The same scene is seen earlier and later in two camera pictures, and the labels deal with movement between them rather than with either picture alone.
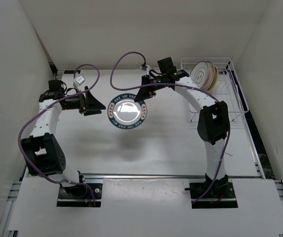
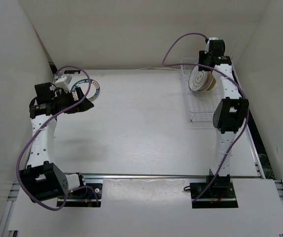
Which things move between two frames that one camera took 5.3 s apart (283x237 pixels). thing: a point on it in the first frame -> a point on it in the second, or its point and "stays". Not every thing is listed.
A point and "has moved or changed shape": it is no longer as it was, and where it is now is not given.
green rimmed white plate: (124, 113) has moved or changed shape
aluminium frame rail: (163, 176) stays
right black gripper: (143, 93) -> (202, 57)
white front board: (148, 205) stays
